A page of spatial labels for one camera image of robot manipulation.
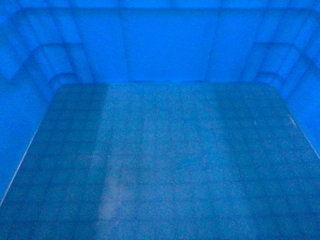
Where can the large blue plastic crate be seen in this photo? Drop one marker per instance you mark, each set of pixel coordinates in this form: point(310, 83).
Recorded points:
point(159, 119)

